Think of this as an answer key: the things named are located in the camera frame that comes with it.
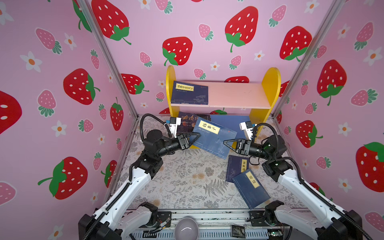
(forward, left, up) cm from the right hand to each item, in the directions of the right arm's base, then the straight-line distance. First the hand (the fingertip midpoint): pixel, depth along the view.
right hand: (224, 144), depth 61 cm
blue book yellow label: (-5, -19, -34) cm, 39 cm away
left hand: (+2, +11, +1) cm, 11 cm away
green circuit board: (-24, -29, -36) cm, 52 cm away
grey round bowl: (-28, +14, -34) cm, 46 cm away
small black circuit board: (-26, -10, -33) cm, 43 cm away
